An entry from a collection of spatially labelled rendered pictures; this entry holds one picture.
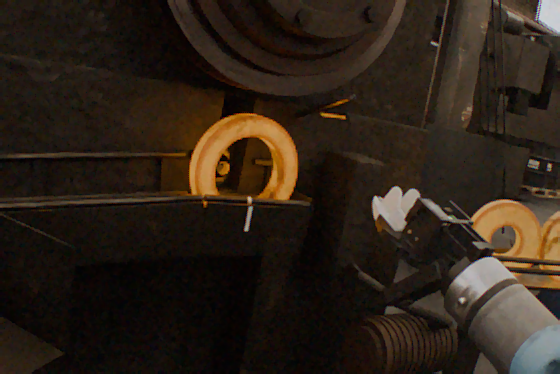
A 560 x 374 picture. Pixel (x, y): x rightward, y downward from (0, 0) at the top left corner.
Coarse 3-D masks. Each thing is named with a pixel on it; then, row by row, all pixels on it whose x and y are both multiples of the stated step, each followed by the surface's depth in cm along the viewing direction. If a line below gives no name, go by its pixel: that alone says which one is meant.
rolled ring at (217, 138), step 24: (240, 120) 84; (264, 120) 86; (216, 144) 83; (288, 144) 90; (192, 168) 84; (288, 168) 91; (192, 192) 86; (216, 192) 85; (264, 192) 93; (288, 192) 92
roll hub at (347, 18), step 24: (264, 0) 70; (288, 0) 72; (312, 0) 75; (336, 0) 77; (360, 0) 79; (384, 0) 80; (288, 24) 73; (312, 24) 74; (336, 24) 77; (360, 24) 79
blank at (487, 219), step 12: (492, 204) 99; (504, 204) 98; (516, 204) 97; (480, 216) 98; (492, 216) 98; (504, 216) 98; (516, 216) 98; (528, 216) 98; (480, 228) 99; (492, 228) 98; (516, 228) 98; (528, 228) 98; (540, 228) 98; (516, 240) 101; (528, 240) 98; (540, 240) 98; (516, 252) 99; (528, 252) 99; (504, 264) 99; (516, 264) 99; (528, 264) 99; (516, 276) 100
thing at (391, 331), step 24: (408, 312) 102; (360, 336) 95; (384, 336) 92; (408, 336) 94; (432, 336) 97; (456, 336) 101; (360, 360) 94; (384, 360) 91; (408, 360) 93; (432, 360) 97
